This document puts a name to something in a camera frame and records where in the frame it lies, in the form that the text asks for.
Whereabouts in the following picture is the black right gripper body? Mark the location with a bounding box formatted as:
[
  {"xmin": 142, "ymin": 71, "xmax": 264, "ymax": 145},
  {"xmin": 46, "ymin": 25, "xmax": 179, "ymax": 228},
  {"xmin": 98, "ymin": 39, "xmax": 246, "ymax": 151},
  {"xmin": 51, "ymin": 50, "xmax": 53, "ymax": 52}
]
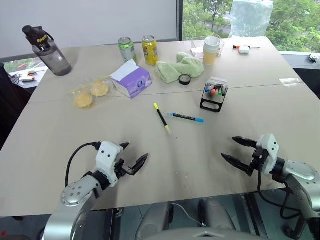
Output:
[{"xmin": 246, "ymin": 146, "xmax": 269, "ymax": 177}]

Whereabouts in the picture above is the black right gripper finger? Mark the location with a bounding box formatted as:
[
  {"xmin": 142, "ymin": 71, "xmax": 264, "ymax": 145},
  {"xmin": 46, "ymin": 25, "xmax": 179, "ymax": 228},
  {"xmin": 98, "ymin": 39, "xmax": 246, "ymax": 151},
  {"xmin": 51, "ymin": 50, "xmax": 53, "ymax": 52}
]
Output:
[
  {"xmin": 231, "ymin": 136, "xmax": 259, "ymax": 149},
  {"xmin": 220, "ymin": 153, "xmax": 251, "ymax": 175}
]

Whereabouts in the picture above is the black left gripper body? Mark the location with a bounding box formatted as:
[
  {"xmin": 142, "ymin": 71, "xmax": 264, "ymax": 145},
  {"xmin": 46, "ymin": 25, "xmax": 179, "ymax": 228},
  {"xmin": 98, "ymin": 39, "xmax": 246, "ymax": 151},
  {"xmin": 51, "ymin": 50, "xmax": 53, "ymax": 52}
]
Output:
[{"xmin": 114, "ymin": 157, "xmax": 138, "ymax": 179}]

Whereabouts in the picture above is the yellow highlighter pen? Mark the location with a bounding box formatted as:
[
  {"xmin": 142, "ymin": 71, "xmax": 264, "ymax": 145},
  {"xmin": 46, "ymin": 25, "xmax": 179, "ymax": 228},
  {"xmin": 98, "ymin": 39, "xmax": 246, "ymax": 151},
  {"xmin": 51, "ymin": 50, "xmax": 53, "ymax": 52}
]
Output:
[{"xmin": 153, "ymin": 102, "xmax": 172, "ymax": 134}]

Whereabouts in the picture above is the black marker holder box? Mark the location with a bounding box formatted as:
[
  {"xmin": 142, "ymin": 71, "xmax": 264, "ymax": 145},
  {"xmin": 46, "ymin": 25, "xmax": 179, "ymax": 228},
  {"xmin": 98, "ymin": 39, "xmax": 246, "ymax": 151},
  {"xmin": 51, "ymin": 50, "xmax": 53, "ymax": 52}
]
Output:
[{"xmin": 199, "ymin": 77, "xmax": 229, "ymax": 114}]

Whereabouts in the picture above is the purple tissue box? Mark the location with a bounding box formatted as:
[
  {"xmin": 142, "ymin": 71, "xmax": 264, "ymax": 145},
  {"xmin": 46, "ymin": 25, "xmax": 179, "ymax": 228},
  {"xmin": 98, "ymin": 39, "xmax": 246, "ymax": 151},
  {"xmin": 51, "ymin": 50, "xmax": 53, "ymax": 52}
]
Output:
[{"xmin": 109, "ymin": 58, "xmax": 153, "ymax": 99}]

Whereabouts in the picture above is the blue marker pen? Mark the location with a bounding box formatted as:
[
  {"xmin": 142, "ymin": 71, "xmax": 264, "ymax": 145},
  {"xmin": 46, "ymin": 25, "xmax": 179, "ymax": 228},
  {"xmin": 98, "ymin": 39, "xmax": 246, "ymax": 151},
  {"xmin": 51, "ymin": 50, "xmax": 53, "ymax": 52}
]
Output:
[{"xmin": 166, "ymin": 112, "xmax": 205, "ymax": 124}]

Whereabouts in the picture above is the grey rounded robot leg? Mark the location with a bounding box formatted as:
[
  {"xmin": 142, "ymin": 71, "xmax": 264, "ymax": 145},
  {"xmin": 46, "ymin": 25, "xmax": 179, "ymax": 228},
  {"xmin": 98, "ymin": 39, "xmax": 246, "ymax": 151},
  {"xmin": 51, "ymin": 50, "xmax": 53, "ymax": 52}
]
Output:
[
  {"xmin": 199, "ymin": 197, "xmax": 236, "ymax": 232},
  {"xmin": 135, "ymin": 202, "xmax": 174, "ymax": 240}
]

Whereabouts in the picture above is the yellow bun in plastic bag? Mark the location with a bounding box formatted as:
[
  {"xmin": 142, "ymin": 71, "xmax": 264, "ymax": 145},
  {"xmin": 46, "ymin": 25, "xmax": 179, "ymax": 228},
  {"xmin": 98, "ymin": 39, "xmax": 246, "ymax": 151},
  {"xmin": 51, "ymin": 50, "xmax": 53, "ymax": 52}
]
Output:
[
  {"xmin": 72, "ymin": 91, "xmax": 95, "ymax": 109},
  {"xmin": 89, "ymin": 80, "xmax": 110, "ymax": 98}
]

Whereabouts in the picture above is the black tape roll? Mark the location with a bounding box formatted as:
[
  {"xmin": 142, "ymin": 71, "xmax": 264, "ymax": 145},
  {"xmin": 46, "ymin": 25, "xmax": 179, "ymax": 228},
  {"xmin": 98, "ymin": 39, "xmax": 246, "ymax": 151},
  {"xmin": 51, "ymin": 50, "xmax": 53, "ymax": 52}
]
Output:
[{"xmin": 178, "ymin": 74, "xmax": 192, "ymax": 86}]

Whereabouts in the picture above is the green drink can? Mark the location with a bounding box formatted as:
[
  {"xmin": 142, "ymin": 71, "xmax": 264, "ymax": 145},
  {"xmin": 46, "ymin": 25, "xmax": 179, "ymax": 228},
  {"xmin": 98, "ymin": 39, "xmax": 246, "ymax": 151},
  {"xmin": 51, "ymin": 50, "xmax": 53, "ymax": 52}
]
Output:
[{"xmin": 118, "ymin": 36, "xmax": 138, "ymax": 64}]

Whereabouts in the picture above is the green towel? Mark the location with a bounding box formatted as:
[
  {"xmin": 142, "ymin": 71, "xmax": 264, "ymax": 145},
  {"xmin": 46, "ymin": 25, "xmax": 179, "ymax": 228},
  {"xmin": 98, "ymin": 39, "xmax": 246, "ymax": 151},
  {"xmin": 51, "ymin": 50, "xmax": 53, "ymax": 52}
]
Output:
[{"xmin": 155, "ymin": 51, "xmax": 205, "ymax": 84}]

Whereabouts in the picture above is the small orange black screwdriver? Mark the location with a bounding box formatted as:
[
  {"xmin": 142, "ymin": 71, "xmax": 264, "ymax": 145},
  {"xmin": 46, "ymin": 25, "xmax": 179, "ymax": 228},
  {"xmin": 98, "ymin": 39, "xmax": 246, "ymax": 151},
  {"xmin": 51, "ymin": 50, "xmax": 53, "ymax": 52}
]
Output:
[{"xmin": 232, "ymin": 44, "xmax": 261, "ymax": 50}]

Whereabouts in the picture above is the yellow drink can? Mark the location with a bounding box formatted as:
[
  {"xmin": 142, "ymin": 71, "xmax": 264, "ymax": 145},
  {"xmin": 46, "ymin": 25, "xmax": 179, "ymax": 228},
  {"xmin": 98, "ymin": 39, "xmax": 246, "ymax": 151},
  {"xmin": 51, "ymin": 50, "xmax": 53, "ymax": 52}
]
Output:
[{"xmin": 141, "ymin": 35, "xmax": 159, "ymax": 67}]

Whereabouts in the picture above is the cup with yellow liquid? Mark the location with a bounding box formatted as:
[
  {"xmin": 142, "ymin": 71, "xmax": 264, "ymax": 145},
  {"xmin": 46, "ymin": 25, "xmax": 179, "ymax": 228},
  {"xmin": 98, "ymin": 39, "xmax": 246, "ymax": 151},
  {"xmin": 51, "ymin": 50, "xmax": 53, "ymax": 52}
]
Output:
[{"xmin": 202, "ymin": 36, "xmax": 222, "ymax": 66}]

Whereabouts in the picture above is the grey sports water bottle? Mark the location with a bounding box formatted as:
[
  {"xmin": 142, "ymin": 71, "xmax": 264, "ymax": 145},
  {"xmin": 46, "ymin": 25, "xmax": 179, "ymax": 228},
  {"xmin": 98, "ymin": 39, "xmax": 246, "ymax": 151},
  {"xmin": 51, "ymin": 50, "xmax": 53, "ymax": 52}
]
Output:
[{"xmin": 21, "ymin": 24, "xmax": 73, "ymax": 77}]

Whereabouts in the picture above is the small white orange gadget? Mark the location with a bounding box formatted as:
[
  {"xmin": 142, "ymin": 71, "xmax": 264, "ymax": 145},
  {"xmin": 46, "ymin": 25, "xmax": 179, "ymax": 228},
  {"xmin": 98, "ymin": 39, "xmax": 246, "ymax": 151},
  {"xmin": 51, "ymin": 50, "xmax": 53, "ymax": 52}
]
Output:
[{"xmin": 19, "ymin": 70, "xmax": 37, "ymax": 83}]

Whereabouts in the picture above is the plastic wrapped chair back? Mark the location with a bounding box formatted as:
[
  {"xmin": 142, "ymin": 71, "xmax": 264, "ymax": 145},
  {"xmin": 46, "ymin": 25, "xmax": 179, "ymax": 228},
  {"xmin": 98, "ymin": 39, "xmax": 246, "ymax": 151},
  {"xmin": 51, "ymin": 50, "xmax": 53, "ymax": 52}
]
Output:
[{"xmin": 228, "ymin": 0, "xmax": 274, "ymax": 39}]

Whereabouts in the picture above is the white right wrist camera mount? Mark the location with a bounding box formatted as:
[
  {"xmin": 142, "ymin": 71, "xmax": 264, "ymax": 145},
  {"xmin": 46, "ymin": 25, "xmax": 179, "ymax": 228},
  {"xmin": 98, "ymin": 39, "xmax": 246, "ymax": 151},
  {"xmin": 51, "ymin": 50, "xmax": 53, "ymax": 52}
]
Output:
[{"xmin": 256, "ymin": 133, "xmax": 280, "ymax": 176}]

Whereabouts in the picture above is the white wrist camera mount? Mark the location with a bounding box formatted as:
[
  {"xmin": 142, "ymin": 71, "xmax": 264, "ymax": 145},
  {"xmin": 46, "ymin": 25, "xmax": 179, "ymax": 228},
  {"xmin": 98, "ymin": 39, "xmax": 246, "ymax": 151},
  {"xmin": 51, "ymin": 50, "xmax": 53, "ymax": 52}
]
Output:
[
  {"xmin": 95, "ymin": 141, "xmax": 125, "ymax": 188},
  {"xmin": 256, "ymin": 133, "xmax": 280, "ymax": 176}
]

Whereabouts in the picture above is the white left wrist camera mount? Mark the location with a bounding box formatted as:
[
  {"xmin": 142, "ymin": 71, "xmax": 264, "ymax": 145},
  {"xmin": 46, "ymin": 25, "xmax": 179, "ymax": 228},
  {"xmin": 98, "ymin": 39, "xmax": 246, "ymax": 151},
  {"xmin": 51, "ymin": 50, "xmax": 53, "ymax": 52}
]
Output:
[{"xmin": 95, "ymin": 141, "xmax": 125, "ymax": 188}]

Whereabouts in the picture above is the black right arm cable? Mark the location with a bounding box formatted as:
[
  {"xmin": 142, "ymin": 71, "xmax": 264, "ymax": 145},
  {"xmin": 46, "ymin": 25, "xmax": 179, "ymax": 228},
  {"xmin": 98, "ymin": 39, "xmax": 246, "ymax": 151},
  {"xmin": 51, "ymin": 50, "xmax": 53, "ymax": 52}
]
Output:
[{"xmin": 257, "ymin": 169, "xmax": 302, "ymax": 221}]

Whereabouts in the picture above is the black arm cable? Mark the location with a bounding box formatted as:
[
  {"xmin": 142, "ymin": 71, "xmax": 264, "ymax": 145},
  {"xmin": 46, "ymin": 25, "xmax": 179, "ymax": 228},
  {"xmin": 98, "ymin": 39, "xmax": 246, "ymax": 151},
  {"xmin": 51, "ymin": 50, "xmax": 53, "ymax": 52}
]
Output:
[
  {"xmin": 257, "ymin": 169, "xmax": 302, "ymax": 221},
  {"xmin": 65, "ymin": 141, "xmax": 102, "ymax": 188}
]

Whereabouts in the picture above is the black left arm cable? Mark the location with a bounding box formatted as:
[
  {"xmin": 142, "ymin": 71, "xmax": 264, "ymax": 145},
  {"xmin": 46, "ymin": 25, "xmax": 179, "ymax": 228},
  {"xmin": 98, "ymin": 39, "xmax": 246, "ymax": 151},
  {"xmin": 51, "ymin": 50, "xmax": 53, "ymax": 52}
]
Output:
[{"xmin": 65, "ymin": 141, "xmax": 102, "ymax": 188}]

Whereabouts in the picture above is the thin white cable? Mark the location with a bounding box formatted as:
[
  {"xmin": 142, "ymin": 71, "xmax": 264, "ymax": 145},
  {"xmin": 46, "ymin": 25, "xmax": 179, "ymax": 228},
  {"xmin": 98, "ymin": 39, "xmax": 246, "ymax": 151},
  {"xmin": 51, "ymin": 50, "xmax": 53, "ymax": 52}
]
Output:
[{"xmin": 169, "ymin": 202, "xmax": 209, "ymax": 227}]

